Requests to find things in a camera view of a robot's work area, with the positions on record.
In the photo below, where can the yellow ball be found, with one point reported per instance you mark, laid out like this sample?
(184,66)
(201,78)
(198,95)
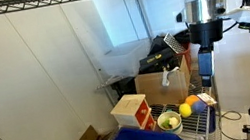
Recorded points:
(185,110)

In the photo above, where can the black case with yellow print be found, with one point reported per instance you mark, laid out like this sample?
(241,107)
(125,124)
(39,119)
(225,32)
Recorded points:
(157,60)

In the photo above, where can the clear plastic bin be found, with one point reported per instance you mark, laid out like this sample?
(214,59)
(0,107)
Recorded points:
(123,58)

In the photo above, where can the white tape strip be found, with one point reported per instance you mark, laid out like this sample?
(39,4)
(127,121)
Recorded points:
(165,77)

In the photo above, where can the dark blue plastic container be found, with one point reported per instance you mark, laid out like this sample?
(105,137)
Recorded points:
(211,120)

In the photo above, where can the orange ball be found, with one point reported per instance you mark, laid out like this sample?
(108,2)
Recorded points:
(191,99)

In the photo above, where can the white bowl with teal rim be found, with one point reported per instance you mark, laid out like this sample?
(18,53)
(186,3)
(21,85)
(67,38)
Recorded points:
(174,128)

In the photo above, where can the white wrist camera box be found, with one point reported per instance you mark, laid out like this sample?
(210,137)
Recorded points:
(248,15)

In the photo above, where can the brown cardboard box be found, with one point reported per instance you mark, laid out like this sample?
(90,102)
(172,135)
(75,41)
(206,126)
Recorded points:
(153,89)

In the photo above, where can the wooden box with red drawers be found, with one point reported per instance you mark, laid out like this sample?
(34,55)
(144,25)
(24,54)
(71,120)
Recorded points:
(129,109)

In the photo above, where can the blue ball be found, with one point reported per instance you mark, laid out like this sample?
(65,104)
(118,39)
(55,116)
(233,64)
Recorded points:
(198,107)

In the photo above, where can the white perforated panel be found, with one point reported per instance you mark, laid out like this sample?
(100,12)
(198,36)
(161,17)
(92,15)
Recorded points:
(174,42)

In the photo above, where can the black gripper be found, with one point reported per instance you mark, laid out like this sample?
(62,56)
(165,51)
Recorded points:
(206,31)

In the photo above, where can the metal shelf post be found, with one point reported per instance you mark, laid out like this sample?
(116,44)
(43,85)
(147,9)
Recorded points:
(142,13)

